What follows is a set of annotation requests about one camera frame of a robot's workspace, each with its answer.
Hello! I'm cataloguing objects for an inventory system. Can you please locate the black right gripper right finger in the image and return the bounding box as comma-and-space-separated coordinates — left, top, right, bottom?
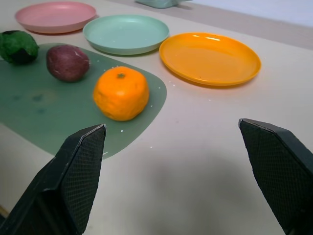
238, 118, 313, 235

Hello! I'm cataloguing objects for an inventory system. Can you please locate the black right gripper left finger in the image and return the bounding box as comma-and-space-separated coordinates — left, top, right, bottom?
0, 123, 107, 235

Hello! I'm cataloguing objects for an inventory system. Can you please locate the orange mandarin fruit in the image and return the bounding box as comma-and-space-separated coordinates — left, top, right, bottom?
93, 66, 150, 122

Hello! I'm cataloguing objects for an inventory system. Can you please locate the purple passion fruit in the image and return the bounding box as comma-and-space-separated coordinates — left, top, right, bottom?
46, 45, 90, 83

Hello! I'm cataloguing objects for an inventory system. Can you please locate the orange plate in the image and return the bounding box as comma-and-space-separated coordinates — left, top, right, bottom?
158, 32, 262, 87

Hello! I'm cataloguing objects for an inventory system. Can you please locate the green broccoli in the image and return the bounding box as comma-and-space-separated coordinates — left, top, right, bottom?
0, 30, 40, 66

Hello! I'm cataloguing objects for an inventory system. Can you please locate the mint green plate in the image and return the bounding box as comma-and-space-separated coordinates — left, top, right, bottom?
82, 14, 170, 56

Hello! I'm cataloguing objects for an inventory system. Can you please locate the pink plate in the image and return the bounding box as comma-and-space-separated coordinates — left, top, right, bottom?
15, 1, 97, 34

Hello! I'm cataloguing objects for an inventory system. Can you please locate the green translucent cutting mat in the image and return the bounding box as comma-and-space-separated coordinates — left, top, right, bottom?
0, 43, 168, 161

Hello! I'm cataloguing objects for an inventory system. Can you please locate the pale green container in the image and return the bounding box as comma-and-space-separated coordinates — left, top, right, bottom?
135, 0, 194, 9

